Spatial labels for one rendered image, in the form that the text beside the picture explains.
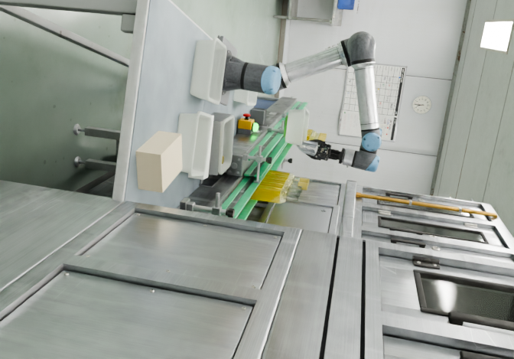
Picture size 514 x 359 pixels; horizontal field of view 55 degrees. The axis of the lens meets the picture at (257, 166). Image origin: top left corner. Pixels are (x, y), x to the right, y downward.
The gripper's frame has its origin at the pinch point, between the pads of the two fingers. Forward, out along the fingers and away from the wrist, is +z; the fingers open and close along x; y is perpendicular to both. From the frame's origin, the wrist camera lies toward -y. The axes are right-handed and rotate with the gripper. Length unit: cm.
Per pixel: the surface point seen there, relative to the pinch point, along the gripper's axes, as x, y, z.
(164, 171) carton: 14, 90, 27
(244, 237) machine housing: 22, 105, -2
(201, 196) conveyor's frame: 27, 41, 28
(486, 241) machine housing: 23, -18, -92
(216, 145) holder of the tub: 6.9, 34.7, 28.7
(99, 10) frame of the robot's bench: -26, 92, 56
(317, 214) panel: 29.6, -8.4, -15.3
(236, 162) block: 13.6, 13.5, 23.5
